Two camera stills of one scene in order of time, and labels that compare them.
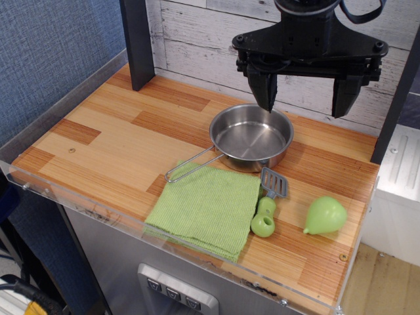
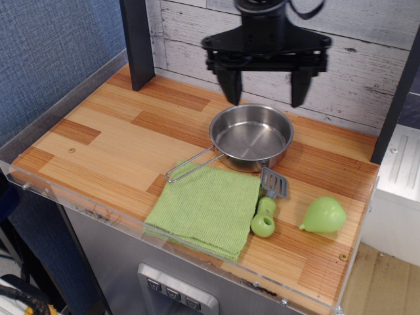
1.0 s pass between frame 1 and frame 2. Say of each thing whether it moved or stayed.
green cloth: stayed
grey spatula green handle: stayed
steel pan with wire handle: stayed
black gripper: moved
